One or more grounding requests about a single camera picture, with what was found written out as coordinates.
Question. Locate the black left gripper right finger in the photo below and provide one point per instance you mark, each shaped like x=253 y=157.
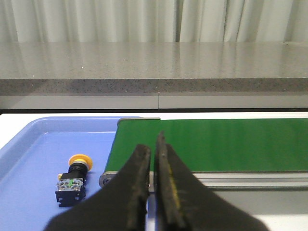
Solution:
x=185 y=204

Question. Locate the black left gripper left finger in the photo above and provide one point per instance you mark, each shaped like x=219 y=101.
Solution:
x=119 y=206

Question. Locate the yellow push button switch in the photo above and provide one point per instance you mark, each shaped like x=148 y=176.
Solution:
x=70 y=188

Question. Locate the blue plastic tray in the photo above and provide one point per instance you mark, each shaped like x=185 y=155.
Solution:
x=31 y=162

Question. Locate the green conveyor belt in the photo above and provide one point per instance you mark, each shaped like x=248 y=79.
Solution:
x=212 y=145

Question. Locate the grey stone counter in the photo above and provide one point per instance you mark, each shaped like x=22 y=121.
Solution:
x=206 y=75

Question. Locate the white pleated curtain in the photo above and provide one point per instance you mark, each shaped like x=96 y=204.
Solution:
x=153 y=20

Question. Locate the aluminium conveyor frame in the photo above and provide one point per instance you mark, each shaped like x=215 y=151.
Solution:
x=240 y=180

